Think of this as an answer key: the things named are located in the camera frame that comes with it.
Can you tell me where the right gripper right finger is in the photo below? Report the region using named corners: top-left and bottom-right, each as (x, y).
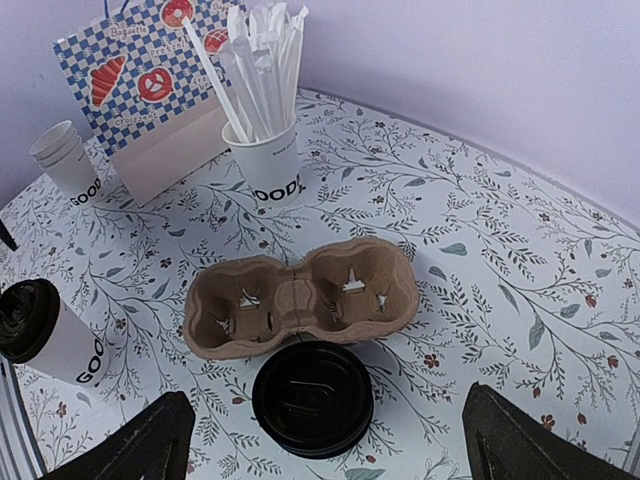
top-left (462, 382), bottom-right (634, 479)

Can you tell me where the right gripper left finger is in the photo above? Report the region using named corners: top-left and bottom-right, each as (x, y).
top-left (44, 392), bottom-right (195, 479)

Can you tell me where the white paper coffee cup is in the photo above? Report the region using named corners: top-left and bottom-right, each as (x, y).
top-left (16, 299), bottom-right (110, 387)

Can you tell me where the brown cardboard cup carrier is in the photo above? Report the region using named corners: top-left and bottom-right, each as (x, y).
top-left (182, 237), bottom-right (420, 360)

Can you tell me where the stack of white paper cups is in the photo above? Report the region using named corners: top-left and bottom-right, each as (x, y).
top-left (29, 120), bottom-right (103, 208)

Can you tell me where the checkered paper takeout bag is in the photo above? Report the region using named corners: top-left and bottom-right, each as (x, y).
top-left (53, 0), bottom-right (245, 206)

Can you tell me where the black plastic cup lid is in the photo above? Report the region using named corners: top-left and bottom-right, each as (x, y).
top-left (1, 279), bottom-right (61, 364)

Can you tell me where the floral table mat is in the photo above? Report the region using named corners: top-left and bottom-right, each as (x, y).
top-left (1, 91), bottom-right (639, 479)

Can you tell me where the stack of black lids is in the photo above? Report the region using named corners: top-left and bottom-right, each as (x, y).
top-left (252, 341), bottom-right (374, 460)

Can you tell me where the bundle of white wrapped straws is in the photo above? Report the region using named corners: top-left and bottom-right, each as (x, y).
top-left (181, 2), bottom-right (309, 144)

